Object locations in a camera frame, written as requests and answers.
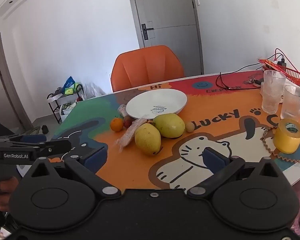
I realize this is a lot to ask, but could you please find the black shoe rack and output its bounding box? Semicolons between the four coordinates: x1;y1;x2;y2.
47;84;85;124

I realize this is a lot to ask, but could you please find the grey door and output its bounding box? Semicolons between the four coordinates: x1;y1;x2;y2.
126;0;204;75

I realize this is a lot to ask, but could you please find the green pear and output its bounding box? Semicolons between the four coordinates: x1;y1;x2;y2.
153;113;186;138

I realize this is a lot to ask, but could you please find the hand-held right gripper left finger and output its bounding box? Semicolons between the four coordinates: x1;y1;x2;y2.
27;146;122;201

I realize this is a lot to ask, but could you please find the blue bag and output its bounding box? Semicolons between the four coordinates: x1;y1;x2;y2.
64;76;76;88

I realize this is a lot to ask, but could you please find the red cable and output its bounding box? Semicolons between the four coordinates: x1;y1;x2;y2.
274;48;300;85

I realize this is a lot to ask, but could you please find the yellow-green packet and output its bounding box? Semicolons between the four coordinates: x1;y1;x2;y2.
65;82;82;95

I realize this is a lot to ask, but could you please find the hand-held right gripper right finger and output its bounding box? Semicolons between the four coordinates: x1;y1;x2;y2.
187;147;282;201

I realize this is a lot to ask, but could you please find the person's left hand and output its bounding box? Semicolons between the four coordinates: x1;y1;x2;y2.
0;176;19;213

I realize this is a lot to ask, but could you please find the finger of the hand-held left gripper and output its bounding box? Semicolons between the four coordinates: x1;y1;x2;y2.
37;139;72;157
0;134;47;145

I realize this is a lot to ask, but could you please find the orange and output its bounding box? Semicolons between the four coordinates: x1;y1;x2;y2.
110;117;124;132

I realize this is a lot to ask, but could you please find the clear ribbed glass cup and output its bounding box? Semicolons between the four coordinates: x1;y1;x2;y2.
281;84;300;120
263;70;286;105
261;81;283;115

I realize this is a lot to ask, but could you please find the orange chair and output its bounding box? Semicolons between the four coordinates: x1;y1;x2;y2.
111;45;185;92

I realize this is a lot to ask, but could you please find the large yellow pear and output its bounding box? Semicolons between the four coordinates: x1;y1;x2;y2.
134;124;162;155

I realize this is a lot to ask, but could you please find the brown door frame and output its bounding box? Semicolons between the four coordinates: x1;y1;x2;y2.
0;32;33;130

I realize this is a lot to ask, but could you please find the yellow tape roll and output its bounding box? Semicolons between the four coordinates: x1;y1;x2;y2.
273;118;300;154

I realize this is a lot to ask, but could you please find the red plastic basket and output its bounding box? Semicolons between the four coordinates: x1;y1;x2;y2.
262;60;300;87

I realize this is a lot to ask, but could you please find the black cable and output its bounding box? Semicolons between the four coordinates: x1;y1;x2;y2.
216;64;265;90

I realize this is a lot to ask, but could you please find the white plate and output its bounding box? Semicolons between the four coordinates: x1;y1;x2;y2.
126;89;188;120

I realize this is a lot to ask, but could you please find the bunch of keys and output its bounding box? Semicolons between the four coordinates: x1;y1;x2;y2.
242;78;264;85

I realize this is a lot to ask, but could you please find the brown-edged woven coaster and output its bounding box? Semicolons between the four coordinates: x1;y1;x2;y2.
261;126;300;163

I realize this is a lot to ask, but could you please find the red snack packet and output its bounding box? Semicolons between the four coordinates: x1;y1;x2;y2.
259;59;290;75

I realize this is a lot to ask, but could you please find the black door handle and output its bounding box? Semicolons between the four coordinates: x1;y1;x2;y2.
141;23;154;40

